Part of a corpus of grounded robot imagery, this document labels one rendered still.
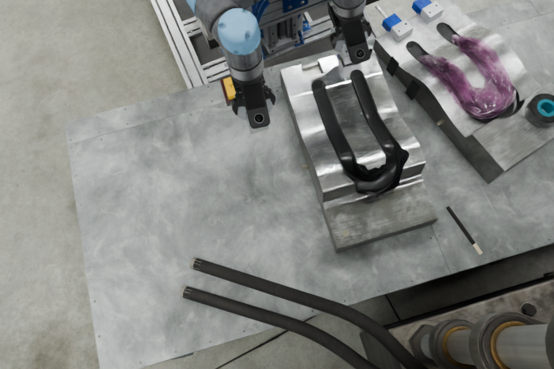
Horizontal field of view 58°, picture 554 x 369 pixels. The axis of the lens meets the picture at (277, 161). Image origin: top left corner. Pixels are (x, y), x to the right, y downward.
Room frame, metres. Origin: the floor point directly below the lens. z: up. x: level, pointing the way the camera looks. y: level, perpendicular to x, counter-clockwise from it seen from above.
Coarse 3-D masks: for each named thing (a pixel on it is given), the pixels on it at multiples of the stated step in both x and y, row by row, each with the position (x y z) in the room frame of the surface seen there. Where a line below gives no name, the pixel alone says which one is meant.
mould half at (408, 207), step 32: (288, 96) 0.61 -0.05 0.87; (352, 96) 0.59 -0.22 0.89; (384, 96) 0.58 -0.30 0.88; (320, 128) 0.51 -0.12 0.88; (352, 128) 0.49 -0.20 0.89; (320, 160) 0.41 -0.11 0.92; (384, 160) 0.38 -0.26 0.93; (416, 160) 0.37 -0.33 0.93; (320, 192) 0.34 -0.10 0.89; (352, 192) 0.33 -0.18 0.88; (416, 192) 0.31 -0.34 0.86; (352, 224) 0.25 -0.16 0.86; (384, 224) 0.24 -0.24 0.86; (416, 224) 0.23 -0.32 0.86
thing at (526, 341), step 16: (416, 336) -0.02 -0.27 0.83; (464, 336) -0.02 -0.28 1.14; (512, 336) -0.03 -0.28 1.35; (528, 336) -0.03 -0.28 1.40; (544, 336) -0.03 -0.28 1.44; (416, 352) -0.05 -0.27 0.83; (448, 352) -0.05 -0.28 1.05; (464, 352) -0.05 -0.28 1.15; (512, 352) -0.05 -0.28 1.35; (528, 352) -0.04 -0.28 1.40; (544, 352) -0.04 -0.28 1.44; (432, 368) -0.10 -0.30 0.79; (512, 368) -0.07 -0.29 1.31; (528, 368) -0.07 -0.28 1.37; (544, 368) -0.06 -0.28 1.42
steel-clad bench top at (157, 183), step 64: (384, 64) 0.72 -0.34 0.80; (128, 128) 0.61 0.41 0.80; (192, 128) 0.59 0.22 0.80; (128, 192) 0.43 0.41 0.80; (192, 192) 0.40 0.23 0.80; (256, 192) 0.38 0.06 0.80; (448, 192) 0.32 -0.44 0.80; (512, 192) 0.30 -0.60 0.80; (128, 256) 0.25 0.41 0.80; (192, 256) 0.23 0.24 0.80; (256, 256) 0.21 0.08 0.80; (320, 256) 0.19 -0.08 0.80; (384, 256) 0.17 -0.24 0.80; (448, 256) 0.16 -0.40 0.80; (128, 320) 0.10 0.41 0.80; (192, 320) 0.08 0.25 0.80; (256, 320) 0.06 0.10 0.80
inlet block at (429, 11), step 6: (414, 0) 0.89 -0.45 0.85; (420, 0) 0.87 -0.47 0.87; (426, 0) 0.87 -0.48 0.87; (414, 6) 0.86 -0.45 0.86; (420, 6) 0.85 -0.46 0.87; (426, 6) 0.85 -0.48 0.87; (432, 6) 0.84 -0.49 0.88; (438, 6) 0.84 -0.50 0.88; (420, 12) 0.83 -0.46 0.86; (426, 12) 0.82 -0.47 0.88; (432, 12) 0.82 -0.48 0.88; (438, 12) 0.82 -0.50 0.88; (426, 18) 0.81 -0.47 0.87; (432, 18) 0.81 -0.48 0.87
